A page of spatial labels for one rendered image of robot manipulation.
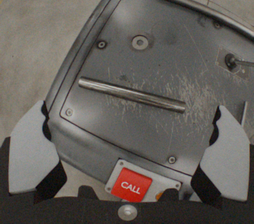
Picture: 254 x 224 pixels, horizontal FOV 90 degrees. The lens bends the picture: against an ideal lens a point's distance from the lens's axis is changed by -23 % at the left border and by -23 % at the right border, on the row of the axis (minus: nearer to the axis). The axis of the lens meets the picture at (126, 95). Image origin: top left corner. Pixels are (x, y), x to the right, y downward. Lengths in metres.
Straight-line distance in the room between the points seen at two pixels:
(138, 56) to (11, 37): 2.45
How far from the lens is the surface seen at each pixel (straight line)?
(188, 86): 0.32
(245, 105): 0.36
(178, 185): 0.33
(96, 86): 0.30
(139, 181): 0.31
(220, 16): 0.41
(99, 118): 0.31
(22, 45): 2.39
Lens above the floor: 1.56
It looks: 79 degrees down
